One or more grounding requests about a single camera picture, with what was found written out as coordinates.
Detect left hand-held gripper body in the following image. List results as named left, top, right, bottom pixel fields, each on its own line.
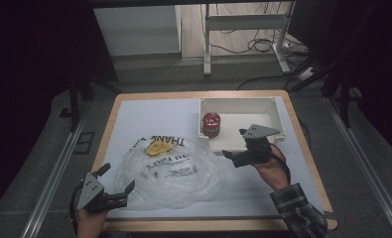
left=69, top=172, right=128, bottom=213

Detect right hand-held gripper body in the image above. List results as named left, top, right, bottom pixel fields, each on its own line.
left=231, top=123, right=281, bottom=169

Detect white plastic bin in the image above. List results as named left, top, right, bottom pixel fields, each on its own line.
left=197, top=96, right=287, bottom=157

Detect red can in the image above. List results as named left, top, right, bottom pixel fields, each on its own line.
left=201, top=112, right=221, bottom=138

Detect clear plastic bag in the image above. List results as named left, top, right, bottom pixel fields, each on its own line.
left=114, top=134, right=225, bottom=211

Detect person's left hand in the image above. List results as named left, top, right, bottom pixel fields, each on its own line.
left=74, top=207, right=108, bottom=238

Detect person's right hand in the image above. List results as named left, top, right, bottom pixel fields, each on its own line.
left=252, top=144, right=291, bottom=191

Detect white table mat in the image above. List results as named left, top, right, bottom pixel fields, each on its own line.
left=102, top=97, right=326, bottom=219

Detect black metal stand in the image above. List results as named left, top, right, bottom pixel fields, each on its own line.
left=59, top=73, right=120, bottom=133
left=289, top=49, right=361, bottom=129

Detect white power strip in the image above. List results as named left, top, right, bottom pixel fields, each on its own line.
left=297, top=66, right=318, bottom=82

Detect white cabinet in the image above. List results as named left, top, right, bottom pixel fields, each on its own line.
left=93, top=4, right=182, bottom=58

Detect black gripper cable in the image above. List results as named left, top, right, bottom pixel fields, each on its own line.
left=269, top=143, right=292, bottom=184
left=67, top=186, right=82, bottom=232

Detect aluminium rail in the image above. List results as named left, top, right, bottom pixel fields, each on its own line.
left=326, top=96, right=392, bottom=238
left=19, top=102, right=92, bottom=238

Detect black floor cable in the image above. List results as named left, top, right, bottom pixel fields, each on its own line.
left=236, top=73, right=296, bottom=91

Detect tangled black floor cables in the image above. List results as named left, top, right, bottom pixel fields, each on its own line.
left=209, top=2, right=312, bottom=58

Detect white metal desk frame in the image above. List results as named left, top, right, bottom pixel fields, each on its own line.
left=202, top=1, right=297, bottom=77

